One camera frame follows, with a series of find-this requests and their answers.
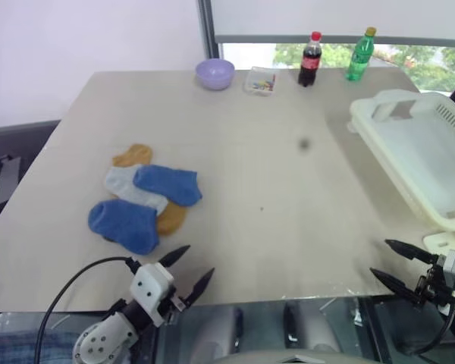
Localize clear box with coloured bits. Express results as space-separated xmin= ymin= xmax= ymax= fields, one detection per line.
xmin=243 ymin=65 xmax=282 ymax=97

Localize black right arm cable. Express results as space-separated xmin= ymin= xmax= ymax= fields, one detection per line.
xmin=399 ymin=301 xmax=455 ymax=356

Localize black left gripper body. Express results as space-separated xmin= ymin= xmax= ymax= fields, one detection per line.
xmin=159 ymin=265 xmax=188 ymax=326

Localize green plastic bottle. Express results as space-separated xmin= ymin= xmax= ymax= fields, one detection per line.
xmin=344 ymin=27 xmax=378 ymax=82

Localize white roller blind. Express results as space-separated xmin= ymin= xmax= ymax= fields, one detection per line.
xmin=211 ymin=0 xmax=455 ymax=44

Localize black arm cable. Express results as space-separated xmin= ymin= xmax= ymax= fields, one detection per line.
xmin=33 ymin=256 xmax=142 ymax=364
xmin=399 ymin=301 xmax=455 ymax=356

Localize white plastic basket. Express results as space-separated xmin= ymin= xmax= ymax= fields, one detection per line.
xmin=348 ymin=89 xmax=455 ymax=234

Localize grey metal bracket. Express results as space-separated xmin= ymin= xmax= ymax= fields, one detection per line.
xmin=0 ymin=154 xmax=23 ymax=206

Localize grey window frame post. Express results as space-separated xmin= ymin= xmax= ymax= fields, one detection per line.
xmin=196 ymin=0 xmax=224 ymax=73

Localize light grey ankle sock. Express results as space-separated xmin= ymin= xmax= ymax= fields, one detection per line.
xmin=105 ymin=164 xmax=169 ymax=215

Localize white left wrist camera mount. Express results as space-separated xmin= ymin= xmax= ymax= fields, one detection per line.
xmin=129 ymin=262 xmax=176 ymax=328

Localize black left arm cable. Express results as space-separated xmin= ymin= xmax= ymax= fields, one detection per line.
xmin=33 ymin=256 xmax=142 ymax=364

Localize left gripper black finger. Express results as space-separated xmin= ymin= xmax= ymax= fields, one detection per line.
xmin=158 ymin=244 xmax=192 ymax=267
xmin=183 ymin=267 xmax=216 ymax=309

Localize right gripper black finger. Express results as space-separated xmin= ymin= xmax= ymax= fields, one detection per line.
xmin=384 ymin=238 xmax=440 ymax=265
xmin=369 ymin=267 xmax=422 ymax=305

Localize cola bottle with red cap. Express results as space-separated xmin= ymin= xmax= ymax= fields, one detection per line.
xmin=297 ymin=31 xmax=324 ymax=89

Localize dark grey seat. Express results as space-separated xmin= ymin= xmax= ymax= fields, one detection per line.
xmin=0 ymin=120 xmax=62 ymax=238

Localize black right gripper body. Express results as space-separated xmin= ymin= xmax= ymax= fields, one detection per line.
xmin=414 ymin=261 xmax=455 ymax=309

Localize blue denim cloth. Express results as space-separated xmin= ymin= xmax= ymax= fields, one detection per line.
xmin=0 ymin=328 xmax=83 ymax=364

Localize purple plastic bowl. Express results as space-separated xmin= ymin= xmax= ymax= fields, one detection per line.
xmin=195 ymin=58 xmax=236 ymax=92

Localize blue ankle sock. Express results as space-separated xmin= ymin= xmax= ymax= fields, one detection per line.
xmin=133 ymin=165 xmax=203 ymax=208
xmin=87 ymin=199 xmax=161 ymax=256

